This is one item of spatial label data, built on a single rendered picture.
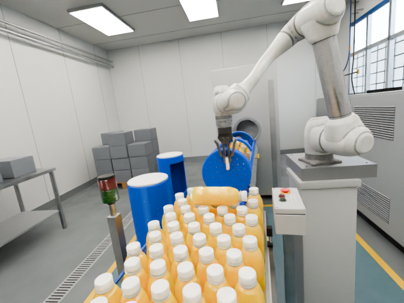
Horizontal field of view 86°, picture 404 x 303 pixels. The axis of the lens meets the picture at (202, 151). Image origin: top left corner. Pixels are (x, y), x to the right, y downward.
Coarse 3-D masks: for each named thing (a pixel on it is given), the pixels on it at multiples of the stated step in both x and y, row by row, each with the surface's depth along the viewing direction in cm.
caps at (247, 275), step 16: (176, 224) 71; (192, 224) 70; (240, 224) 67; (176, 240) 64; (224, 240) 60; (256, 240) 58; (176, 256) 57; (208, 256) 55; (240, 256) 53; (128, 272) 54; (160, 272) 52; (192, 272) 51; (208, 272) 49; (240, 272) 48; (96, 288) 49; (128, 288) 47; (160, 288) 46; (192, 288) 45; (224, 288) 44
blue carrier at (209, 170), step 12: (240, 132) 197; (252, 144) 183; (216, 156) 123; (240, 156) 119; (252, 156) 150; (204, 168) 126; (216, 168) 124; (240, 168) 121; (204, 180) 128; (216, 180) 126; (228, 180) 124; (240, 180) 123
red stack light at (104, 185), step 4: (104, 180) 79; (108, 180) 79; (112, 180) 80; (100, 184) 79; (104, 184) 79; (108, 184) 79; (112, 184) 80; (116, 184) 83; (100, 188) 80; (104, 188) 79; (108, 188) 79; (112, 188) 80
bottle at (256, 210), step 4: (248, 208) 83; (252, 208) 82; (256, 208) 82; (248, 212) 82; (252, 212) 81; (256, 212) 81; (260, 212) 82; (260, 216) 81; (260, 220) 81; (260, 224) 82; (264, 236) 84; (264, 240) 84; (264, 244) 84
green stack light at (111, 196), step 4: (116, 188) 82; (100, 192) 80; (104, 192) 79; (108, 192) 80; (112, 192) 80; (116, 192) 82; (100, 196) 81; (104, 196) 80; (108, 196) 80; (112, 196) 81; (116, 196) 82; (104, 200) 80; (108, 200) 80; (112, 200) 81; (116, 200) 82
